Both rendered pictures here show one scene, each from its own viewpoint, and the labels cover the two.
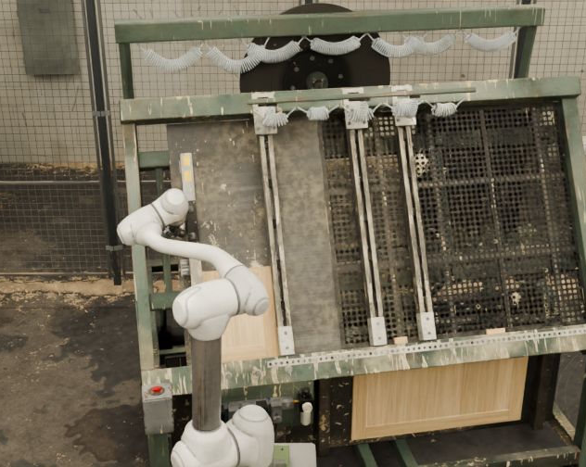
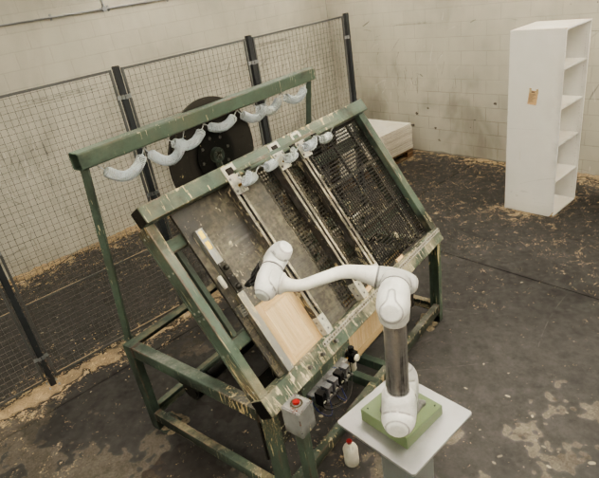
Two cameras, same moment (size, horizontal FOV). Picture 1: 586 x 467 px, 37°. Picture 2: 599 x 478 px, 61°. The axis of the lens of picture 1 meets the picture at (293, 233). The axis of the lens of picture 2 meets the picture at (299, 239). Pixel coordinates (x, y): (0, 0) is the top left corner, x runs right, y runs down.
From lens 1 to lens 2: 2.12 m
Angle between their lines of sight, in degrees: 34
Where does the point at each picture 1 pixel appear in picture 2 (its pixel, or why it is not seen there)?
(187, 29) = (132, 141)
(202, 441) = (409, 400)
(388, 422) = (359, 346)
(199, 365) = (401, 347)
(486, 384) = not seen: hidden behind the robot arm
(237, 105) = (215, 179)
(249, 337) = (301, 335)
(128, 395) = (156, 446)
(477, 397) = not seen: hidden behind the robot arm
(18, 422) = not seen: outside the picture
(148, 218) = (278, 270)
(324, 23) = (213, 110)
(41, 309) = (7, 438)
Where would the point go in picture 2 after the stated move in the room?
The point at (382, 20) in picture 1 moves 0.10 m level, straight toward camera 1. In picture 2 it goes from (244, 99) to (250, 100)
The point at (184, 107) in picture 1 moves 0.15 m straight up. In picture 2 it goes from (184, 194) to (177, 169)
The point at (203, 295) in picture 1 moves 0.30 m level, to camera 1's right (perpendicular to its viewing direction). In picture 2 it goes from (400, 292) to (443, 261)
